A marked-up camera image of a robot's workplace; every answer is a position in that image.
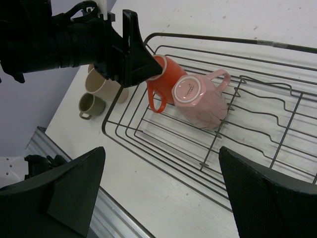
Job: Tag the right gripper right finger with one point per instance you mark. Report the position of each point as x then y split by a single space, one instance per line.
265 202

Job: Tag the black wire dish rack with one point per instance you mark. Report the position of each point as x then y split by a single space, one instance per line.
271 113

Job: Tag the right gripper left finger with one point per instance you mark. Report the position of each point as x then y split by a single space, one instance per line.
36 208

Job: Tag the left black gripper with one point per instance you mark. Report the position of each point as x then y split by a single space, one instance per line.
124 60

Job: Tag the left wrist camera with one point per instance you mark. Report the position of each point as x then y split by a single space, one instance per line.
102 6

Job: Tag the beige plastic tumbler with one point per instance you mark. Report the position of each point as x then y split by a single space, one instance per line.
97 85

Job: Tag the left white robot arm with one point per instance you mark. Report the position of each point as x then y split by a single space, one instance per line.
33 39

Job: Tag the small olive green cup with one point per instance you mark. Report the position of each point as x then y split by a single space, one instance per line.
90 106

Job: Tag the orange ceramic mug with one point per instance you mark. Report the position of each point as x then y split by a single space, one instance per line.
163 83

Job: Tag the aluminium mounting rail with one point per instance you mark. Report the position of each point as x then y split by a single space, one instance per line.
108 219

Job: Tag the pink faceted ceramic mug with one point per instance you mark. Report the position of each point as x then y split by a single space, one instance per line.
199 98

